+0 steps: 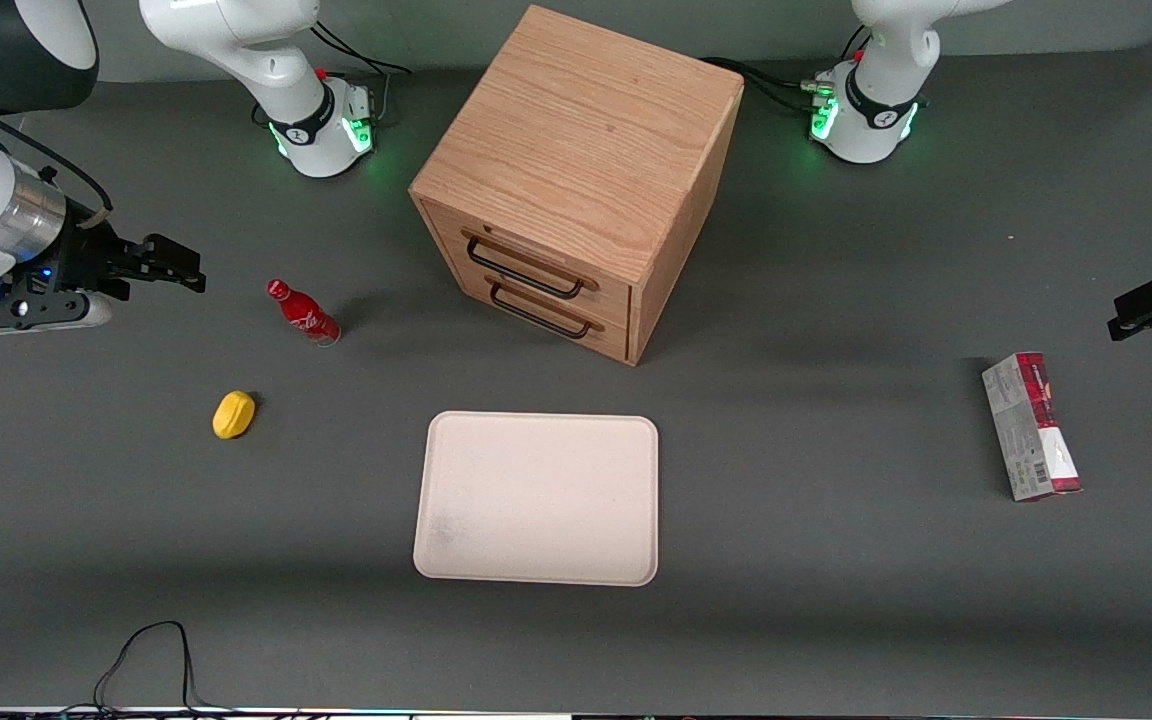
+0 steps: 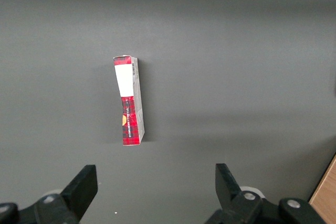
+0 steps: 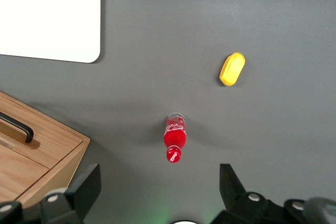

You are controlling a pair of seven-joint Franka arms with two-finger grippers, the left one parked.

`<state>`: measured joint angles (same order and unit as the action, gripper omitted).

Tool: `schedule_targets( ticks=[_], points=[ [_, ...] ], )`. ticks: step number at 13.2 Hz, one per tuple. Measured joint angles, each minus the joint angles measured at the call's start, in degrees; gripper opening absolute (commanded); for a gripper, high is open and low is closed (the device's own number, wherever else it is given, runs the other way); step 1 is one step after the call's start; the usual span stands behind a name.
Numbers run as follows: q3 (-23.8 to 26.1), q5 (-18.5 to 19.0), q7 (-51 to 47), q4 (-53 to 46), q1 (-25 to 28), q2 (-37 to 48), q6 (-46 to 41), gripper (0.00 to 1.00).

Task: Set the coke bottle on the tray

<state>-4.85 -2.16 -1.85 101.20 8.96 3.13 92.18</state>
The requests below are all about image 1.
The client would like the black lower drawer handle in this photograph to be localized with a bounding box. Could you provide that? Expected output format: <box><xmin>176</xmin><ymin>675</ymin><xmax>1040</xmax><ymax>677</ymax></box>
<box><xmin>486</xmin><ymin>277</ymin><xmax>604</xmax><ymax>339</ymax></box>

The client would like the black upper drawer handle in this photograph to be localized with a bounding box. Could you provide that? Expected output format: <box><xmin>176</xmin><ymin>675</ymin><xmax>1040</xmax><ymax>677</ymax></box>
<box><xmin>462</xmin><ymin>230</ymin><xmax>599</xmax><ymax>300</ymax></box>

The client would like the wooden drawer cabinet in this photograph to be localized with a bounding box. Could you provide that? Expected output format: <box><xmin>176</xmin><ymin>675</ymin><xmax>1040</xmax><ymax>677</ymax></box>
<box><xmin>409</xmin><ymin>4</ymin><xmax>745</xmax><ymax>367</ymax></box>

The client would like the beige plastic tray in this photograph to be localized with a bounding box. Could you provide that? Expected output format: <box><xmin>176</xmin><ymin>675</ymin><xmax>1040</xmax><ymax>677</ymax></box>
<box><xmin>413</xmin><ymin>410</ymin><xmax>660</xmax><ymax>588</ymax></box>

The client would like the red coke bottle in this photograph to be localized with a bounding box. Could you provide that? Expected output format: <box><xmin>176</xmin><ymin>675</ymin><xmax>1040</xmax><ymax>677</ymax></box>
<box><xmin>267</xmin><ymin>279</ymin><xmax>342</xmax><ymax>347</ymax></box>

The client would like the yellow toy lemon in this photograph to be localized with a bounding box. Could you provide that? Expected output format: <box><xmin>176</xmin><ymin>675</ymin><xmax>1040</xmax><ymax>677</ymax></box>
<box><xmin>212</xmin><ymin>390</ymin><xmax>257</xmax><ymax>441</ymax></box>

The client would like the black drawer handle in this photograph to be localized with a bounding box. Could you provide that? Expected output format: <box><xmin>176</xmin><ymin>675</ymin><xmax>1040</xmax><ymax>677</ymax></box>
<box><xmin>462</xmin><ymin>230</ymin><xmax>599</xmax><ymax>300</ymax></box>
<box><xmin>486</xmin><ymin>277</ymin><xmax>604</xmax><ymax>339</ymax></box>

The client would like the silver wrist camera bar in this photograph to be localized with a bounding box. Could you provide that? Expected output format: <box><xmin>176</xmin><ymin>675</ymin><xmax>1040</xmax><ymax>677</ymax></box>
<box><xmin>0</xmin><ymin>288</ymin><xmax>115</xmax><ymax>337</ymax></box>

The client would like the red and grey carton box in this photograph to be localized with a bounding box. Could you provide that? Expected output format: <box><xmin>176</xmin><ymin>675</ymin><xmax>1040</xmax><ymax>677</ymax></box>
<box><xmin>981</xmin><ymin>351</ymin><xmax>1083</xmax><ymax>503</ymax></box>

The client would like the black arm base cable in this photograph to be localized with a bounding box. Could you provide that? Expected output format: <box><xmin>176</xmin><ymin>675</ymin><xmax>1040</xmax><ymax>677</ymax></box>
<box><xmin>700</xmin><ymin>56</ymin><xmax>837</xmax><ymax>114</ymax></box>
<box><xmin>310</xmin><ymin>21</ymin><xmax>414</xmax><ymax>126</ymax></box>

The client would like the black left arm base cable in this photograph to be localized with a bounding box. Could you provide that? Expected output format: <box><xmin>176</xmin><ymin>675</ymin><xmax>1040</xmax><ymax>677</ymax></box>
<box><xmin>700</xmin><ymin>56</ymin><xmax>837</xmax><ymax>114</ymax></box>

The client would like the thin black looped cable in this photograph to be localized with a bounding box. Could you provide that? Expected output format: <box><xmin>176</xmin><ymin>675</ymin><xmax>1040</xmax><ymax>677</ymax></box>
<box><xmin>56</xmin><ymin>620</ymin><xmax>237</xmax><ymax>717</ymax></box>

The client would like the black right arm base cable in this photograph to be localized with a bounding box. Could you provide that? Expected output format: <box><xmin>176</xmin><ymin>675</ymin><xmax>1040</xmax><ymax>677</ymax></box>
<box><xmin>310</xmin><ymin>21</ymin><xmax>414</xmax><ymax>126</ymax></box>

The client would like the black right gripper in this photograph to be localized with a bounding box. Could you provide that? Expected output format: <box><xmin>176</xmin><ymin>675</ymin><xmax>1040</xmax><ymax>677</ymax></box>
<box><xmin>58</xmin><ymin>214</ymin><xmax>208</xmax><ymax>302</ymax></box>

